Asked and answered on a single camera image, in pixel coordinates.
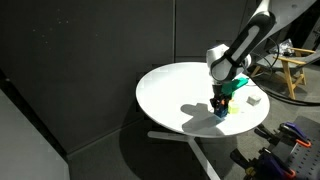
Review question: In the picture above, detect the white block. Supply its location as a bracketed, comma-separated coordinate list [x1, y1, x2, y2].
[247, 95, 261, 106]

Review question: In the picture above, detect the clear plastic bag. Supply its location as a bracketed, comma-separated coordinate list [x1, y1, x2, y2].
[269, 39, 295, 56]

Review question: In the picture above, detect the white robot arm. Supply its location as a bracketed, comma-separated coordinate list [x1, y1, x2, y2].
[206, 0, 317, 117]

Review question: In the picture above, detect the round white table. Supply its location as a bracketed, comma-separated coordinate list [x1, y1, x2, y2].
[136, 62, 270, 180]

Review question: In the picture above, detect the upper purple orange clamp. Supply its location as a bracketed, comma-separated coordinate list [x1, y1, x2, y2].
[254, 122, 311, 148]

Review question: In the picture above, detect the black perforated board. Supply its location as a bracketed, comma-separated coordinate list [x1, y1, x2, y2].
[272, 116, 320, 180]

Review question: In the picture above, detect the blue block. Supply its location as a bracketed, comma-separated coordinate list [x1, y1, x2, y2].
[214, 107, 228, 118]

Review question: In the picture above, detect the lower purple orange clamp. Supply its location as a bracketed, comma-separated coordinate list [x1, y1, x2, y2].
[230, 148, 296, 180]

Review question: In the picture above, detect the yellow block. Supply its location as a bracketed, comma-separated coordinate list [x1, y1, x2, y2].
[228, 102, 240, 114]

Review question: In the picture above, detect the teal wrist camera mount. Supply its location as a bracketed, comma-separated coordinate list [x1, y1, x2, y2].
[222, 77, 248, 95]

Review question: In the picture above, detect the purple orange clamp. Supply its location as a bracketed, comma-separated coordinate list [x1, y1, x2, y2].
[254, 122, 311, 148]
[230, 148, 296, 180]

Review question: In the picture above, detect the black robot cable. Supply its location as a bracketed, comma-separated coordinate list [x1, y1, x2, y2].
[246, 36, 320, 108]

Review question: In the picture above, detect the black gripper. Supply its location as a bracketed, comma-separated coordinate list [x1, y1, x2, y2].
[210, 83, 233, 115]

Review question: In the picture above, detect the wooden armchair grey cushion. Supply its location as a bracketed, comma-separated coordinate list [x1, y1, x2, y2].
[251, 48, 320, 100]

